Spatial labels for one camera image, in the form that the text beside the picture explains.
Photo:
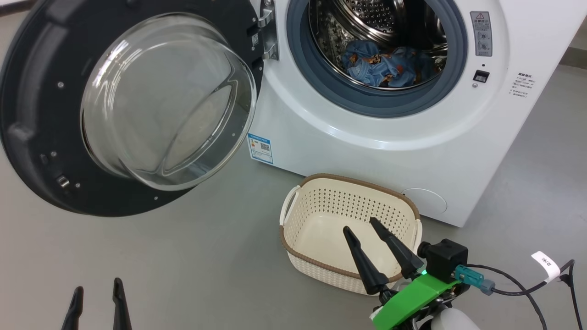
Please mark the blue energy label sticker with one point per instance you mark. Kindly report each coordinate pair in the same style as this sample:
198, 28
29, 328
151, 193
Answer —
260, 149

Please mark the cream perforated laundry basket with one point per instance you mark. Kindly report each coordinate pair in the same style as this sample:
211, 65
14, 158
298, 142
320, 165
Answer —
321, 238

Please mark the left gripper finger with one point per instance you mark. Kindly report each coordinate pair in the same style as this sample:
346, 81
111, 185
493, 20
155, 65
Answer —
120, 311
74, 311

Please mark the blue cartoon print shirt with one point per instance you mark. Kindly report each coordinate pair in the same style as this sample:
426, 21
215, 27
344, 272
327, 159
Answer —
408, 64

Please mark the small QR code sticker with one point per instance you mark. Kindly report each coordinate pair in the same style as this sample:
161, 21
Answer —
255, 40

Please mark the stainless steel washer drum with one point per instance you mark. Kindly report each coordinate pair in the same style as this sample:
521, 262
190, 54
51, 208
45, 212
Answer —
367, 18

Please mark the blue cartoon print pants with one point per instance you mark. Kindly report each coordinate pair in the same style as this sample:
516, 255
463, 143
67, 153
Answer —
362, 64

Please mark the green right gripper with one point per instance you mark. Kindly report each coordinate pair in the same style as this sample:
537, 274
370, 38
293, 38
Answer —
412, 295

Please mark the grey warning sticker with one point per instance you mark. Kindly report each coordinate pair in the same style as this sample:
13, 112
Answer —
481, 34

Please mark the grey rubber door gasket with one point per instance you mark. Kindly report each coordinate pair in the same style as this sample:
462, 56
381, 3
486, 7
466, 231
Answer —
321, 87

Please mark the metal door hinge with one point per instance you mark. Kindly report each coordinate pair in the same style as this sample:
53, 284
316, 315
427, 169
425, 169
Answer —
270, 46

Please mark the printed text label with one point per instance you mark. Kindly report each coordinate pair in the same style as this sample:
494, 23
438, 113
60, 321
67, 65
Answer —
520, 85

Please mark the white front-load washing machine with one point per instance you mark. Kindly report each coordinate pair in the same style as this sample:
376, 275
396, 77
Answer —
367, 156

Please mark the black square door lock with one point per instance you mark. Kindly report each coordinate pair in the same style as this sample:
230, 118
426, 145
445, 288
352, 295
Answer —
481, 76

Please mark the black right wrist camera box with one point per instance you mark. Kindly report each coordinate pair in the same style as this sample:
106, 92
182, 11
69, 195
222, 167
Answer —
442, 259

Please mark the black round glass washer door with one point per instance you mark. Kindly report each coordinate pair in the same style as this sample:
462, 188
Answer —
36, 91

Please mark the round white filter cover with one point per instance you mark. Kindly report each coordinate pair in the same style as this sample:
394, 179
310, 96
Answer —
426, 201

